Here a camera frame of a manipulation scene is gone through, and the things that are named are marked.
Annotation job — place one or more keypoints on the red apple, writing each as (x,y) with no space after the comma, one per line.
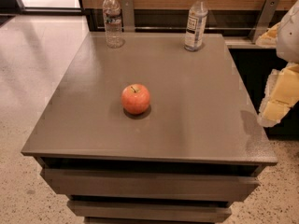
(135,99)

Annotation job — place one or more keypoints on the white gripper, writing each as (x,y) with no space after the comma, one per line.
(290,37)

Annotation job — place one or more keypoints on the clear water bottle left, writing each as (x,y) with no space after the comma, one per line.
(113,23)

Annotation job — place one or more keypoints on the grey drawer cabinet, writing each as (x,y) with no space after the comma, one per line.
(200,119)

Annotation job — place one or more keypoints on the left metal bracket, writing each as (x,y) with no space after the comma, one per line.
(128,15)

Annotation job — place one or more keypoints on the metal bracket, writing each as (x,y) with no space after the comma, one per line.
(265,16)
(128,15)

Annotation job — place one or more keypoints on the grey drawer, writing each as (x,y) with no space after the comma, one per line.
(149,212)
(219,188)

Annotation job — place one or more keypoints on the right metal bracket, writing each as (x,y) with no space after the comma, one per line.
(265,16)

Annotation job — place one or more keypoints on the upper grey drawer front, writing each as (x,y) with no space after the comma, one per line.
(219,188)

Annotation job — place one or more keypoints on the lower grey drawer front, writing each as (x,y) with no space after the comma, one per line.
(149,212)

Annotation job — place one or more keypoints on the labelled water bottle right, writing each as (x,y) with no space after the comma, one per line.
(196,25)

